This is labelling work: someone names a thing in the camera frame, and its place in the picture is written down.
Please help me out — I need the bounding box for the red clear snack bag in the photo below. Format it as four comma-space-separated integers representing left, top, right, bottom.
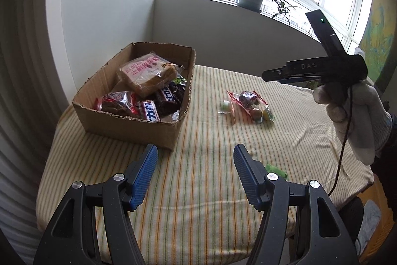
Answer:
227, 91, 269, 114

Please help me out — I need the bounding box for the yellow jelly cup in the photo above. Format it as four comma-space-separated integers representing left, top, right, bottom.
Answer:
263, 108, 274, 122

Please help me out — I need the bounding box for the brown jelly cup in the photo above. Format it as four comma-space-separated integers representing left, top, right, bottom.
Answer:
249, 108, 263, 123

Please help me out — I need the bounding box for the clear green candy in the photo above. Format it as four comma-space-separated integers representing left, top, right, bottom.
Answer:
218, 100, 232, 114

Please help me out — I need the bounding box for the black white candy packet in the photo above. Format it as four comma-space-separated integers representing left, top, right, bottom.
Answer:
169, 74, 187, 98

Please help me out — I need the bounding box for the small Snickers bar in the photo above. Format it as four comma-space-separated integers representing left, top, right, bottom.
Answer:
154, 87, 180, 116

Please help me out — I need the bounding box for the bagged sliced bread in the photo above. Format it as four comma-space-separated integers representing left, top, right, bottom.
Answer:
117, 52, 184, 98

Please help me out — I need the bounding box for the large Snickers bar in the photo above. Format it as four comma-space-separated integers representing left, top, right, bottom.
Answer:
137, 100, 160, 122

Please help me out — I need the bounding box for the red clear dates bag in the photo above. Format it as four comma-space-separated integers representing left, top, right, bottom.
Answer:
94, 91, 139, 118

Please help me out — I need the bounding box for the white gloved right hand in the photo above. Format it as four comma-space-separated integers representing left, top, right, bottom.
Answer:
313, 81, 396, 165

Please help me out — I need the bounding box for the brown cardboard box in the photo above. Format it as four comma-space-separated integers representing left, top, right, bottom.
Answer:
72, 42, 196, 150

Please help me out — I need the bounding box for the striped yellow tablecloth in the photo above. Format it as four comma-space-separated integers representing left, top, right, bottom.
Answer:
36, 64, 375, 265

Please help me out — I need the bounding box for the white radiator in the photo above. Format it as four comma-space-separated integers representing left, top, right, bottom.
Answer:
1, 0, 65, 264

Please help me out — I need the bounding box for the green yellow wall map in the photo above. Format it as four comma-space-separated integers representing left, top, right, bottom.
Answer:
359, 0, 396, 92

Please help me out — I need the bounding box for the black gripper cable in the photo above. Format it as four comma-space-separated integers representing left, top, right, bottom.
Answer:
327, 86, 355, 196

